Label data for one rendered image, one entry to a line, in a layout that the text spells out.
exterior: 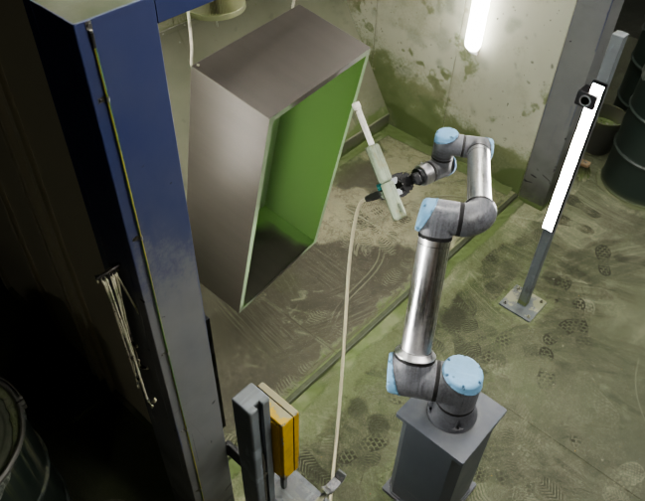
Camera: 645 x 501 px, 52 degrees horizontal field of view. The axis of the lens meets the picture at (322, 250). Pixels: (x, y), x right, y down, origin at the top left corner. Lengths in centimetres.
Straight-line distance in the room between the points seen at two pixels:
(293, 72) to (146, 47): 104
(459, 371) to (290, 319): 142
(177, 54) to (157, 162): 246
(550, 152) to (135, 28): 329
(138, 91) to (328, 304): 242
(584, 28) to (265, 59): 204
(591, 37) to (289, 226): 189
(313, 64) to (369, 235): 184
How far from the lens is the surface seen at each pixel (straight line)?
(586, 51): 399
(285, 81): 235
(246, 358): 347
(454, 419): 254
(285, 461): 164
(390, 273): 387
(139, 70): 144
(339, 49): 256
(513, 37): 416
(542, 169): 441
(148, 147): 153
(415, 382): 241
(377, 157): 259
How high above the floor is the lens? 284
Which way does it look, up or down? 45 degrees down
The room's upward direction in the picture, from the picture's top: 2 degrees clockwise
